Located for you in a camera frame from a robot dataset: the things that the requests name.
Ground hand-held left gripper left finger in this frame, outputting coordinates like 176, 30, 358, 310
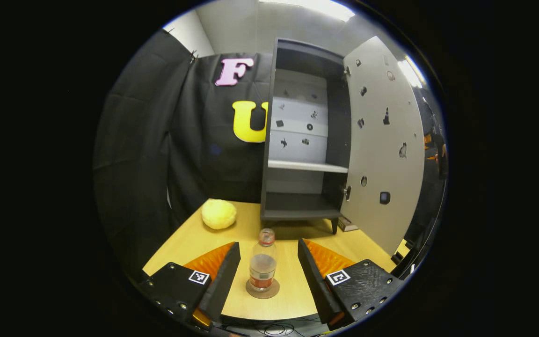
138, 242, 241, 329

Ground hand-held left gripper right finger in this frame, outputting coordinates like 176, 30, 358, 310
298, 239, 406, 331

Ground clear plastic bottle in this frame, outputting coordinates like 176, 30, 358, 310
249, 228, 278, 293

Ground round brown coaster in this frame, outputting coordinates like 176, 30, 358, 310
245, 278, 280, 300

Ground dark grey cabinet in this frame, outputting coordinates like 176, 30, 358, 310
260, 37, 353, 234

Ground yellow plush ball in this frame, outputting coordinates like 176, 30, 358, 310
201, 199, 238, 230

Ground small ceiling light panel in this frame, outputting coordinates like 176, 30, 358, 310
397, 55, 427, 89

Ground black backdrop cloth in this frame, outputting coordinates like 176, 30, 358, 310
93, 28, 448, 281

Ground black cable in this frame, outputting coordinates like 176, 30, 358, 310
220, 316, 328, 337

